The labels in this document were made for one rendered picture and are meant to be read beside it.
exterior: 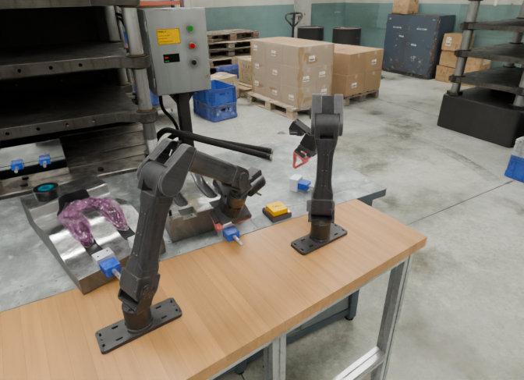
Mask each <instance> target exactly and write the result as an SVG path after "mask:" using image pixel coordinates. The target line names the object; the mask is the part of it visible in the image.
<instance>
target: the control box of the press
mask: <svg viewBox="0 0 524 380"><path fill-rule="evenodd" d="M137 14H138V19H139V24H140V32H141V37H142V42H143V52H144V53H145V54H147V55H149V59H150V66H149V67H148V68H147V75H148V80H149V85H150V91H151V92H152V93H154V94H155V95H156V96H159V104H160V106H161V110H162V111H163V113H164V114H166V116H167V117H169V118H170V120H171V121H172V122H173V124H174V126H175V128H176V129H177V130H179V129H180V130H181V131H189V132H191V133H192V132H193V128H192V120H191V113H190V106H189V100H190V98H191V97H192V96H193V93H194V94H196V93H197V92H199V91H203V90H209V89H211V74H210V64H209V55H208V45H207V28H206V18H205V8H204V7H179V8H157V9H137ZM162 95H169V96H170V97H171V98H172V99H173V100H174V101H175V103H176V105H177V111H178V117H179V127H178V124H177V123H176V121H175V120H174V118H173V117H172V116H171V115H170V114H169V113H168V112H167V111H166V110H165V107H164V105H163V101H162ZM178 138H179V139H178V140H177V141H178V142H179V143H180V144H188V145H190V146H193V147H194V140H189V139H186V138H183V137H178Z"/></svg>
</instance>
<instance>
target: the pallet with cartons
mask: <svg viewBox="0 0 524 380"><path fill-rule="evenodd" d="M383 55H384V49H383V48H369V47H363V46H355V45H348V44H335V51H334V61H333V74H332V86H331V95H333V96H334V94H343V106H347V105H349V100H352V101H358V102H362V101H365V97H366V96H367V97H371V98H378V95H379V89H378V88H380V84H381V72H382V69H381V67H382V61H383Z"/></svg>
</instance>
